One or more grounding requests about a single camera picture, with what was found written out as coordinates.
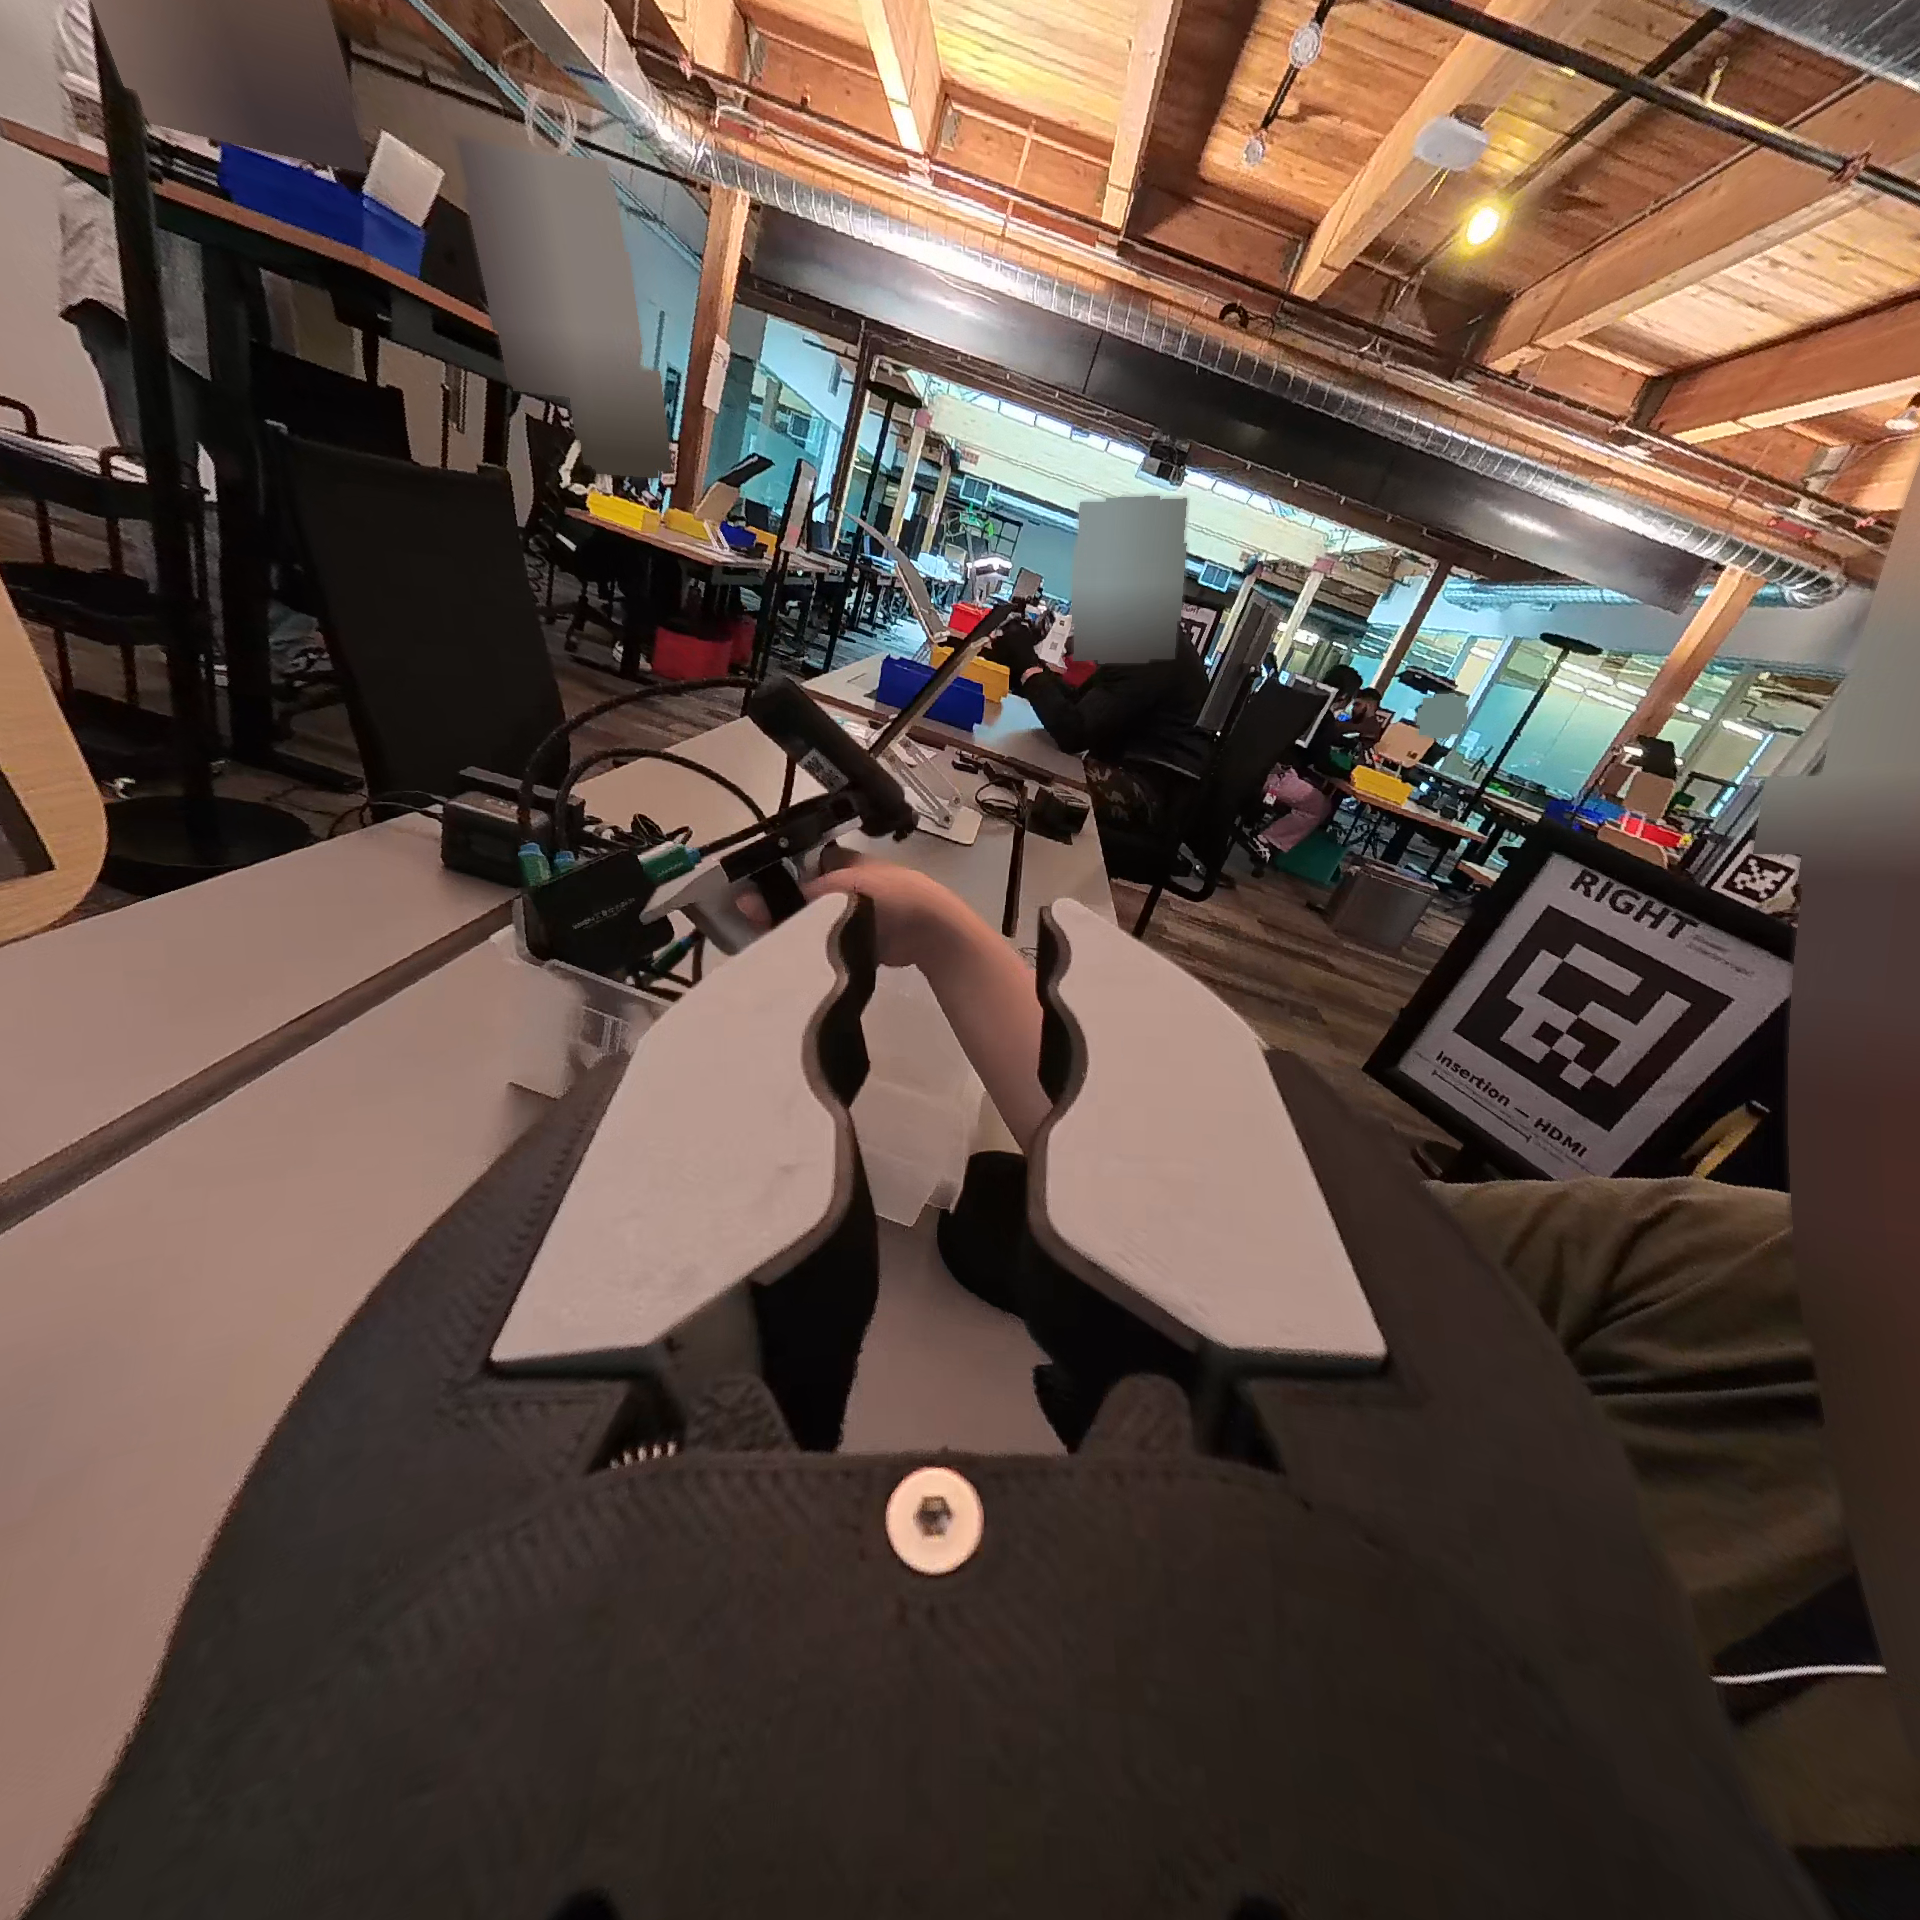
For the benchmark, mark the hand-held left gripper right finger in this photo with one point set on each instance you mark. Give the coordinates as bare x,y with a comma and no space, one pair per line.
1200,1186

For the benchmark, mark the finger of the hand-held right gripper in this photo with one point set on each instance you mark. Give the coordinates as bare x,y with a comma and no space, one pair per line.
720,915

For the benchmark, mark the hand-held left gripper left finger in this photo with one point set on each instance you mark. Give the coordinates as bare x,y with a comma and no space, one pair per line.
675,1186

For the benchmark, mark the black hdmi hub box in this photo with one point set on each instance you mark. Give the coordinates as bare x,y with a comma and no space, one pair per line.
593,908

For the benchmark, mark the person's right hand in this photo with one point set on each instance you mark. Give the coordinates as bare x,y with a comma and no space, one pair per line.
945,962

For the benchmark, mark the small blue parts bin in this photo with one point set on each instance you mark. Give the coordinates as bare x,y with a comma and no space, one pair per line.
915,686

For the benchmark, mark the yellow parts bin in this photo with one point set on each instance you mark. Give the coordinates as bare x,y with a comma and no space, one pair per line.
623,512
984,670

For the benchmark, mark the clear plastic bin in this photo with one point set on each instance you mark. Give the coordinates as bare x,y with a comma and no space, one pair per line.
579,1020

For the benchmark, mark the red parts bin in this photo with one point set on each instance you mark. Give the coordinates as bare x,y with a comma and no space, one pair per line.
699,653

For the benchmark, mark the black wristband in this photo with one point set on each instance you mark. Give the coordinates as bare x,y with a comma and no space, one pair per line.
990,1230

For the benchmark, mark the black power adapter box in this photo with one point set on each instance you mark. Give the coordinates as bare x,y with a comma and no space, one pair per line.
494,826

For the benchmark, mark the grey trash bin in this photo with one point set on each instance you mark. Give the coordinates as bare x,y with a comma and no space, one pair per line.
1381,908

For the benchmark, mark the black swivel office chair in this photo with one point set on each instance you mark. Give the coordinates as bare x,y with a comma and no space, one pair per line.
1171,811

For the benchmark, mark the black mesh office chair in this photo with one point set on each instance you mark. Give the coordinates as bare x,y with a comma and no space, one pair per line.
435,630

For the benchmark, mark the black framed marker sign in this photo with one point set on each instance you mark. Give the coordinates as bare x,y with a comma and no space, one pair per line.
1576,1020

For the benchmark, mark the black pole floor stand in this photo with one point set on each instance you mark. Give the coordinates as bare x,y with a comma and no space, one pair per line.
211,848

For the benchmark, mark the wooden top standing desk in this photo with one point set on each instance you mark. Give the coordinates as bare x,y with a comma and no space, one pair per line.
237,525

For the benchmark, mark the small square marker card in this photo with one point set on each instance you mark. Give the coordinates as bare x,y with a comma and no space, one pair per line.
1757,884

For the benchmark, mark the large blue storage bin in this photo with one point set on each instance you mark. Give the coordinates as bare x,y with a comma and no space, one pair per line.
301,196

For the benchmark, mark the round ceiling lamp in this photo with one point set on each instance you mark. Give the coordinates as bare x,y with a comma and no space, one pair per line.
1481,224

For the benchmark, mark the white smoke detector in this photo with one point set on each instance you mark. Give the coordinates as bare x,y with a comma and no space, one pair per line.
1449,142

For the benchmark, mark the long ceiling spiral duct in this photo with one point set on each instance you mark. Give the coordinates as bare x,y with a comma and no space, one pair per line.
1200,324

